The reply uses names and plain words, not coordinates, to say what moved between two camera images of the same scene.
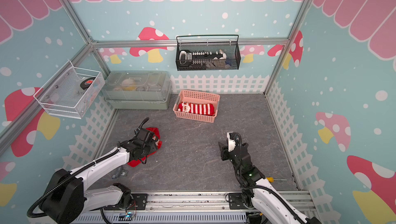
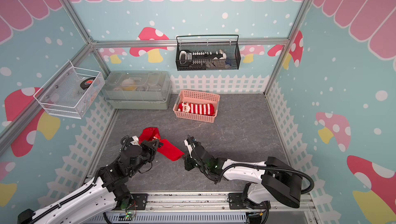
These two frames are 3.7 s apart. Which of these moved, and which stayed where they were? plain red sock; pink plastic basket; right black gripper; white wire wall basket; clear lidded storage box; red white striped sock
Moved: plain red sock; right black gripper
Stayed: pink plastic basket; white wire wall basket; clear lidded storage box; red white striped sock
